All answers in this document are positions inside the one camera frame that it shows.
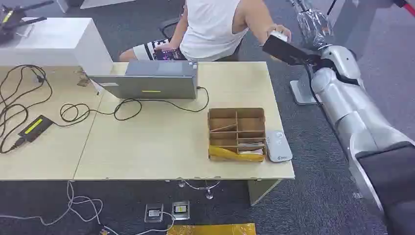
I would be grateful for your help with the person's right hand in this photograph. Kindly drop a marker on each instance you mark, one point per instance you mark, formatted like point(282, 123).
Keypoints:
point(165, 47)

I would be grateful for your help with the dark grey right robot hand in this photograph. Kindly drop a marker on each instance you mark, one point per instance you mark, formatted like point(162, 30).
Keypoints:
point(288, 52)

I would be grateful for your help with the person's left hand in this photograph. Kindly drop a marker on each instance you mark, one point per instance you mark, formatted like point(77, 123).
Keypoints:
point(281, 29)

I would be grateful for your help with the white card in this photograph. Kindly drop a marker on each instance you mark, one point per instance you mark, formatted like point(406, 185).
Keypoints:
point(280, 36)

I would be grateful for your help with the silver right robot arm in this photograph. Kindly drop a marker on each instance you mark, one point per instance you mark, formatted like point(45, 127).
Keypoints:
point(350, 110)

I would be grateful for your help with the plastic wrapped stand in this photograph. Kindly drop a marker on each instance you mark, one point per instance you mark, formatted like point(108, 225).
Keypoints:
point(313, 27)

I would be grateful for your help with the grey laptop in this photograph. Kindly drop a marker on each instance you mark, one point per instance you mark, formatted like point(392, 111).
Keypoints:
point(152, 81)

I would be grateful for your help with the grey metal stand base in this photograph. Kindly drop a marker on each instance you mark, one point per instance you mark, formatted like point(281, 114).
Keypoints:
point(301, 94)

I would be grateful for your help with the person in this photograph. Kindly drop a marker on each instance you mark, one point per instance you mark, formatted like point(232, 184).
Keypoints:
point(210, 26)

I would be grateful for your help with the white furniture base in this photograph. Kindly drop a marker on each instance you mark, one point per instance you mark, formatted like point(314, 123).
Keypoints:
point(97, 3)

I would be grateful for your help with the wooden compartment box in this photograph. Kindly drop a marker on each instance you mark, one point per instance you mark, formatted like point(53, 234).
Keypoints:
point(249, 125)

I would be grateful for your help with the white flat device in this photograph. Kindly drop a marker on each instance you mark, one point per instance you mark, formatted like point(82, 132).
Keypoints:
point(278, 146)

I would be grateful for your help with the stack of white cards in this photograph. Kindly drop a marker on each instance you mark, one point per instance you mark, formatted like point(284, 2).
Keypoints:
point(251, 148)

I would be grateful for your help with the white cabinet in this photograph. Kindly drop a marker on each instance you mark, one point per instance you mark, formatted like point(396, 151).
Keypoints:
point(61, 42)

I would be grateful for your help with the yellow padded envelope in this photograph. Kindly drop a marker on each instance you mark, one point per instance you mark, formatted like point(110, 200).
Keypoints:
point(227, 153)

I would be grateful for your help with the red bar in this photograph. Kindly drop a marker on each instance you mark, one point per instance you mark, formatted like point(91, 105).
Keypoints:
point(408, 7)

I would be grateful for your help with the pale desk leg panel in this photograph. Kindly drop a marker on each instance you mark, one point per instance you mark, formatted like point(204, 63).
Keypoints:
point(259, 191)

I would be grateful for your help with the black power adapter yellow label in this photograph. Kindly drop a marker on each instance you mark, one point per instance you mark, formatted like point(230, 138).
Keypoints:
point(34, 128)

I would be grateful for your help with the steel floor socket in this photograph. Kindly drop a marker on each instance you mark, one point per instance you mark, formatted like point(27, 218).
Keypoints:
point(154, 213)
point(180, 210)

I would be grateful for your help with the yellow sheet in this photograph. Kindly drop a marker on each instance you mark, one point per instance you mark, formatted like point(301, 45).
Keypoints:
point(210, 229)

